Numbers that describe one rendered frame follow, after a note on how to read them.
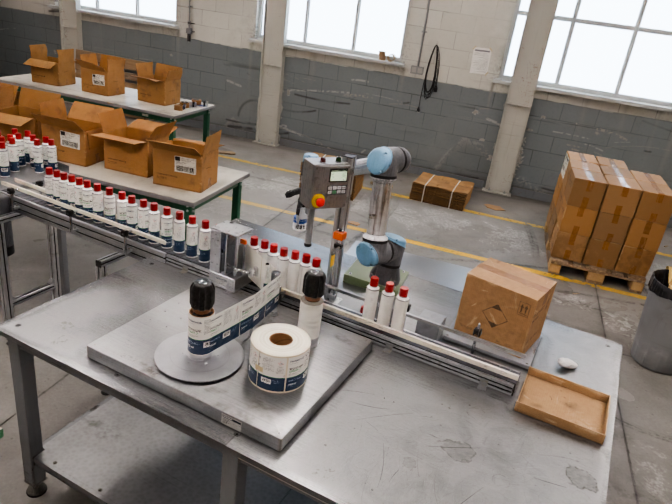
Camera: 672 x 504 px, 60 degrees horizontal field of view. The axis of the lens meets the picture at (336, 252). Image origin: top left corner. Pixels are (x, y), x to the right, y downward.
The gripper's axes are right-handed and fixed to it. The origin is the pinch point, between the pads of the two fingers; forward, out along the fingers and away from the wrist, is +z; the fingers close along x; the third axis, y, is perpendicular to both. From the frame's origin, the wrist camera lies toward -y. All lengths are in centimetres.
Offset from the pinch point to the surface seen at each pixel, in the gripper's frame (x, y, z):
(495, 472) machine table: -118, 112, 17
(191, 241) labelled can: -48, -34, 3
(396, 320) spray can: -65, 67, 5
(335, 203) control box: -48, 31, -31
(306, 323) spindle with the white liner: -90, 38, 2
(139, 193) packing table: 38, -123, 24
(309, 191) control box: -56, 22, -36
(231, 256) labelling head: -62, -7, -2
